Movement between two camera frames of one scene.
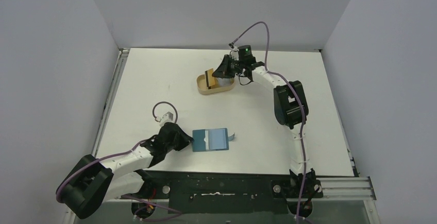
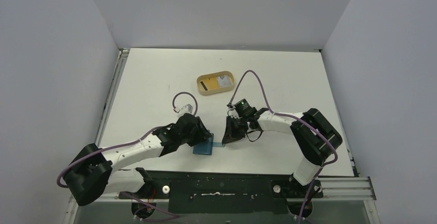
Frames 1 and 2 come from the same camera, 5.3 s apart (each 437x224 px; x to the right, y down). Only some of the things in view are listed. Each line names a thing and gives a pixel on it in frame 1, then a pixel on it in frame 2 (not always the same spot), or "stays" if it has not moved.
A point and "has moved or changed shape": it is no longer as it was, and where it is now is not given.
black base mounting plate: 228,192 stays
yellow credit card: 209,78 has moved or changed shape
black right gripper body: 229,66 to 231,129
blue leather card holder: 211,139 has moved or changed shape
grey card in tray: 224,82 stays
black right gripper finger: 224,69 to 234,130
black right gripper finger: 229,73 to 233,133
